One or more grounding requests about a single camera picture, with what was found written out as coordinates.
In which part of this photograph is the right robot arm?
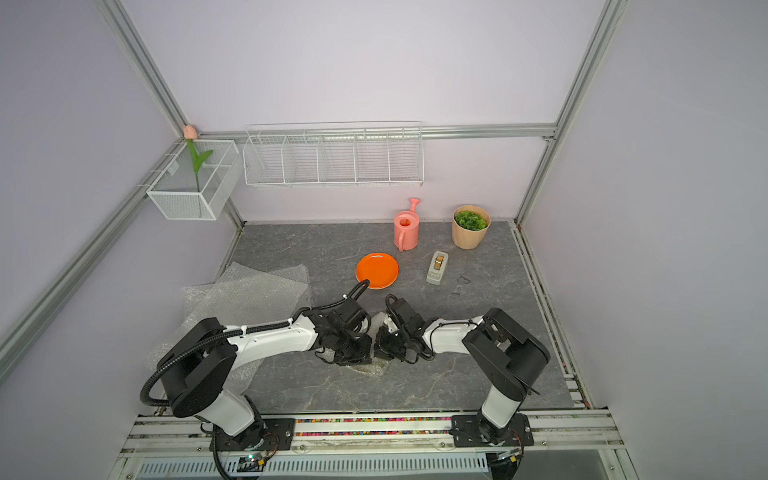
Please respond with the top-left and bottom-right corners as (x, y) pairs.
(374, 294), (551, 433)

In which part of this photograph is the bubble wrap sheet pile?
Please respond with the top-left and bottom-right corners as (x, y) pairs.
(145, 262), (311, 370)

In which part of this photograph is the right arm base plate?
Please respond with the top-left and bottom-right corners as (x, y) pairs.
(449, 412), (534, 448)

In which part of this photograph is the potted green plant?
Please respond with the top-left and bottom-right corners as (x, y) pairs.
(452, 205), (491, 250)

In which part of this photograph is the orange plate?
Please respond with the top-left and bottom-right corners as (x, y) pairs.
(355, 252), (400, 290)

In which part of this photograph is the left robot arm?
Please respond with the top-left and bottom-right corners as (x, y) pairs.
(139, 297), (372, 437)

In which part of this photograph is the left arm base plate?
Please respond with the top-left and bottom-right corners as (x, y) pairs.
(210, 417), (296, 452)

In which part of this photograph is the pink artificial tulip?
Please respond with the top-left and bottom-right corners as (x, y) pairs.
(183, 125), (213, 192)

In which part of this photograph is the pink watering can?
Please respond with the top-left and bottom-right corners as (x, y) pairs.
(394, 198), (420, 252)

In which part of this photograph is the long white wire basket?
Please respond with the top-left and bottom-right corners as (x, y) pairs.
(242, 121), (425, 188)

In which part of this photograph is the small white wire basket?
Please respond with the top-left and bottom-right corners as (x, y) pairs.
(147, 140), (244, 221)

